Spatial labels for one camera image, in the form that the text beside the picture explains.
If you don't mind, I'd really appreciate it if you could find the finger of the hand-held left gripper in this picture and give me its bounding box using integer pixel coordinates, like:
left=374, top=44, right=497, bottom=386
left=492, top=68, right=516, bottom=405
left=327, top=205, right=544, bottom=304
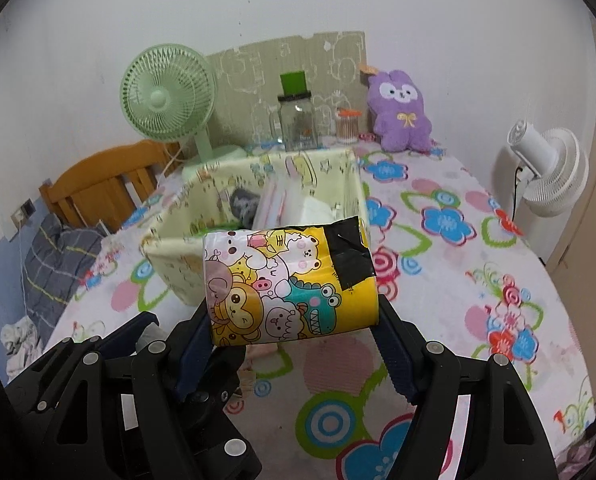
left=185, top=385, right=263, bottom=480
left=8, top=310, right=161, bottom=411

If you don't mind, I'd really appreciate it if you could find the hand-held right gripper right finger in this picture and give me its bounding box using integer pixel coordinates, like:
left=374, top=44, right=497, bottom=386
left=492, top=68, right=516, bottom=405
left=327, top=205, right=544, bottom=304
left=370, top=297, right=561, bottom=480

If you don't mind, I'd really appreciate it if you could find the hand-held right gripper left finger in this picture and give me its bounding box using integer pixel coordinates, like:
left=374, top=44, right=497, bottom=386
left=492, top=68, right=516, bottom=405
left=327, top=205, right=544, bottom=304
left=42, top=302, right=246, bottom=480

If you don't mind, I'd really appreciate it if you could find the cartoon printed fabric storage box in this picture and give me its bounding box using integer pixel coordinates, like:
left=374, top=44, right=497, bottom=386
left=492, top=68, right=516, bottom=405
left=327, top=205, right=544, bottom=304
left=142, top=146, right=371, bottom=306

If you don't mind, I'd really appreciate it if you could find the yellow cartoon tissue pack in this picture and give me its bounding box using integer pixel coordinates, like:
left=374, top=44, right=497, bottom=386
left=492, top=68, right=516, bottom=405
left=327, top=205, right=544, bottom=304
left=202, top=216, right=381, bottom=348

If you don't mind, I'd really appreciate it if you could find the black drawstring pouch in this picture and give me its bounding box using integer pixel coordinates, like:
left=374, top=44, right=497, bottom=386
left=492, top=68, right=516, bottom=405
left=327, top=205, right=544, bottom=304
left=228, top=187, right=261, bottom=226

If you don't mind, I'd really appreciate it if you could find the grey plaid blanket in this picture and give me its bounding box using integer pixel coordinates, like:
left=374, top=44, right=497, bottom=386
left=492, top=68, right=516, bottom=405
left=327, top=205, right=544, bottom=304
left=25, top=212, right=116, bottom=331

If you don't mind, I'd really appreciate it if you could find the white cloth pile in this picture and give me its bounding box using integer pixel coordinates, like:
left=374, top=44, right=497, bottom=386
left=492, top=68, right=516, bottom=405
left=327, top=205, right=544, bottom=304
left=0, top=317, right=43, bottom=378

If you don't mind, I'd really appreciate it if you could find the purple plush bunny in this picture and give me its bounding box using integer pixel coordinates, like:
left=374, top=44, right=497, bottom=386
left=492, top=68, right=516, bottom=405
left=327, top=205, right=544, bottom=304
left=365, top=70, right=436, bottom=153

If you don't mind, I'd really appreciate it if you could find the green desk fan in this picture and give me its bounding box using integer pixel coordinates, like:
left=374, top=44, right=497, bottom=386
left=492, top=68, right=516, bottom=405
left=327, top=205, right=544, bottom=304
left=119, top=44, right=249, bottom=166

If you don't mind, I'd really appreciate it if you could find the cotton swab container orange lid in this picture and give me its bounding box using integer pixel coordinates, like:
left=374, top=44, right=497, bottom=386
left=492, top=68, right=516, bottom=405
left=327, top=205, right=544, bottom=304
left=335, top=109, right=361, bottom=142

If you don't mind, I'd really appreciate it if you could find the white desk fan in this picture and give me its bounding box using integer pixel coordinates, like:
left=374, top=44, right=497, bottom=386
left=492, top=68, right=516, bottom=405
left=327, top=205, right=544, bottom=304
left=507, top=120, right=590, bottom=218

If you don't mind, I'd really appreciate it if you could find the glass jar with black lid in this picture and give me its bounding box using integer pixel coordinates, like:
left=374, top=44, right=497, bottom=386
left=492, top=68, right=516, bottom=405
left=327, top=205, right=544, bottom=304
left=269, top=92, right=317, bottom=153

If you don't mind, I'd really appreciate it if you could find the beige printed cardboard panel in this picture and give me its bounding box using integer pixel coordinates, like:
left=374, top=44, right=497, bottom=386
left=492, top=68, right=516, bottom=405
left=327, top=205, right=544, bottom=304
left=205, top=30, right=367, bottom=151

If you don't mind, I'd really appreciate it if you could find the green box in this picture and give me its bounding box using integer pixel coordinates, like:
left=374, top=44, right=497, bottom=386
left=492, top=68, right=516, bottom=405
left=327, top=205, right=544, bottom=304
left=279, top=71, right=309, bottom=96

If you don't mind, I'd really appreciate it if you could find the wall power outlet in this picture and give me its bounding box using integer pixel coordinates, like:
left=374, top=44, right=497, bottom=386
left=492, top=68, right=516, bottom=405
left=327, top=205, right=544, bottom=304
left=10, top=199, right=37, bottom=226

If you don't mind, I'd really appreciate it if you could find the white fan cable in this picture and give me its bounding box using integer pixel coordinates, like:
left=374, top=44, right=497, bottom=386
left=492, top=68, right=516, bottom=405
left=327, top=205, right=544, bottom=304
left=158, top=142, right=183, bottom=181

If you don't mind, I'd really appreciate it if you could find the black fan cable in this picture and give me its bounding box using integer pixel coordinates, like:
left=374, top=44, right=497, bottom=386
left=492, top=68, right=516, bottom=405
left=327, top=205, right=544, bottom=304
left=510, top=157, right=534, bottom=221

